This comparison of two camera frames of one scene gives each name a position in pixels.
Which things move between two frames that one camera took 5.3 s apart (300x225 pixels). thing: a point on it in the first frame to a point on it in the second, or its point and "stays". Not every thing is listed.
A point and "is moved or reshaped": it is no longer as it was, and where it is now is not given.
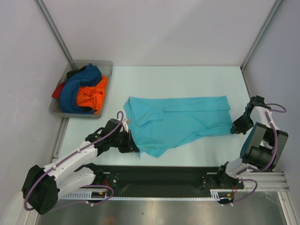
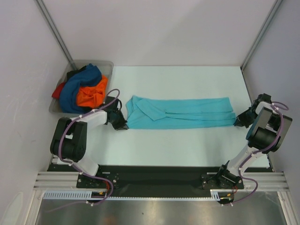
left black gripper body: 122,141 to 118,122
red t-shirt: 56,93 stays
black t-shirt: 71,72 stays
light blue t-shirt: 157,125 is moved or reshaped
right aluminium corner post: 277,5 stays
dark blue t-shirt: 90,75 stays
